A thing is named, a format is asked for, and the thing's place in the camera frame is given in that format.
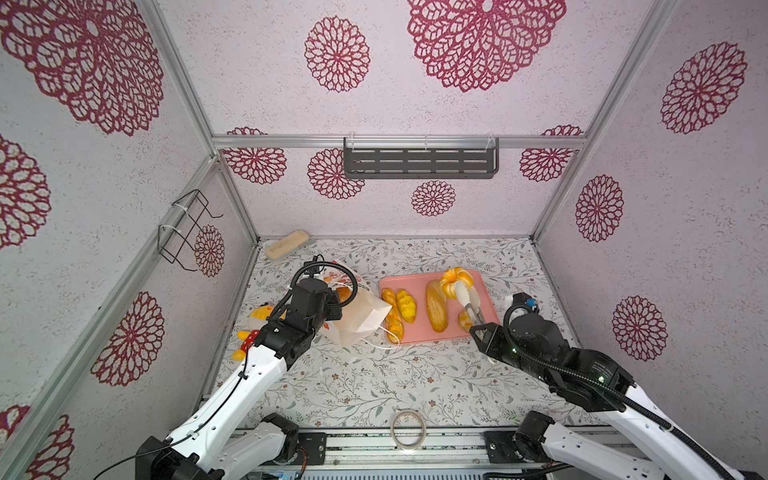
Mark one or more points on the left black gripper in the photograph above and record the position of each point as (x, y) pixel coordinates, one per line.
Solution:
(331, 300)

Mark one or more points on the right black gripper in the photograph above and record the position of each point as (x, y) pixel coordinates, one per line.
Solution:
(490, 335)

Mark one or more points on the ring shaped fake bread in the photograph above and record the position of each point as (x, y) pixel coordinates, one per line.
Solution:
(451, 278)

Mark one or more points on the round fake bread roll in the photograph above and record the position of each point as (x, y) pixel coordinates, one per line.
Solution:
(466, 320)

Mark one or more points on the oval fake bread loaf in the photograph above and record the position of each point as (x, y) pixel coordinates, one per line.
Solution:
(436, 307)

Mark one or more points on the white paper gift bag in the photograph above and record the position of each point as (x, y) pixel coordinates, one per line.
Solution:
(361, 318)

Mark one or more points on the short twisted fake bread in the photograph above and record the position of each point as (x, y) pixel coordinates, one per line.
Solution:
(406, 305)

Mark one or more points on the long fake bread piece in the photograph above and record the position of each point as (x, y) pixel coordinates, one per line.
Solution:
(394, 323)

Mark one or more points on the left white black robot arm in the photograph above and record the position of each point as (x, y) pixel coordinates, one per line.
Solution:
(203, 446)

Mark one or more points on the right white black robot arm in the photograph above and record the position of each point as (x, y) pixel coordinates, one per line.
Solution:
(668, 451)

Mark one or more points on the yellow red plush toy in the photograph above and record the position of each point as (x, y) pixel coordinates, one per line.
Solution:
(256, 320)

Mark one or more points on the clear tape roll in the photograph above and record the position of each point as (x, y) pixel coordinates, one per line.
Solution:
(408, 430)

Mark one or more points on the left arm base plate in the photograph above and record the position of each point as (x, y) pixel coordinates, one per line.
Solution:
(310, 448)

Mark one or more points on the black wire wall rack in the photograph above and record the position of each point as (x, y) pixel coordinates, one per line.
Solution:
(192, 242)

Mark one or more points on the grey slotted wall shelf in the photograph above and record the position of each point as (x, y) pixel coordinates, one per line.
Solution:
(424, 163)

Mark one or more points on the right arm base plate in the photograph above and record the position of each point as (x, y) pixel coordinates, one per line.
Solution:
(509, 446)

